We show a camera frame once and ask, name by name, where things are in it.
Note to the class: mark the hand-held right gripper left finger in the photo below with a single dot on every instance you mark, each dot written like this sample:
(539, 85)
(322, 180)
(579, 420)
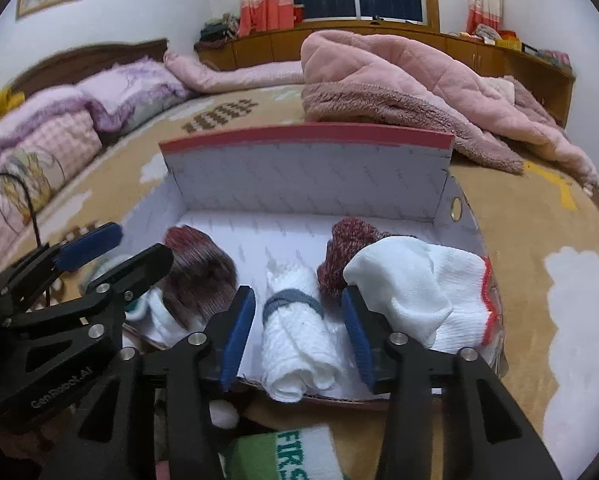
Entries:
(237, 340)

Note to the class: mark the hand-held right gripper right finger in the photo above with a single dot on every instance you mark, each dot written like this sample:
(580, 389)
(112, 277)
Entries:
(357, 340)

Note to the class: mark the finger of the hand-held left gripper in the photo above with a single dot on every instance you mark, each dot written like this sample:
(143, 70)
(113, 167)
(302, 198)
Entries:
(139, 270)
(89, 247)

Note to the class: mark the green white striped sock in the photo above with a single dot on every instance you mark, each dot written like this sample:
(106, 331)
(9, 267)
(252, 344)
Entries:
(154, 315)
(289, 455)

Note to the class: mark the white towel purple band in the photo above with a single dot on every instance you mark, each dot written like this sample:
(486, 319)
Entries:
(294, 340)

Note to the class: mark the purple knit sock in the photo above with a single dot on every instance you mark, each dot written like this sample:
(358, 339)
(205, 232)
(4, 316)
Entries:
(199, 270)

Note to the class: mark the maroon knit sock ball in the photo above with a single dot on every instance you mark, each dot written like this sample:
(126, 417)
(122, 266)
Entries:
(344, 255)

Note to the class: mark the red cardboard shoe box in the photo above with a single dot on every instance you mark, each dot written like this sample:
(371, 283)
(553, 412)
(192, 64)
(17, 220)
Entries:
(304, 195)

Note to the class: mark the pink checked cartoon pillow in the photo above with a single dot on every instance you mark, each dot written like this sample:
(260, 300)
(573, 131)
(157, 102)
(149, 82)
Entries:
(39, 160)

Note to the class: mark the purple ruffled pillow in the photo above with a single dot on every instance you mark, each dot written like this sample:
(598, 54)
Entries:
(129, 90)

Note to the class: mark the wooden headboard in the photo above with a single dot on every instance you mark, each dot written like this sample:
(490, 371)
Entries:
(79, 60)

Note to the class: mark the pink rolled quilt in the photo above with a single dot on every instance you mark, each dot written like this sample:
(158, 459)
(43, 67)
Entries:
(229, 77)

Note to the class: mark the dark pile of clothes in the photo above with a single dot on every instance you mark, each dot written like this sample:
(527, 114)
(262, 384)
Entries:
(219, 25)

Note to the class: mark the pink fluffy quilt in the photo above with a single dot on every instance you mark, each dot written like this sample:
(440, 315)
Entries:
(404, 80)

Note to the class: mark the colourful clutter pile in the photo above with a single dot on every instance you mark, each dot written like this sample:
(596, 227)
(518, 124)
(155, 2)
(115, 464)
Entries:
(509, 40)

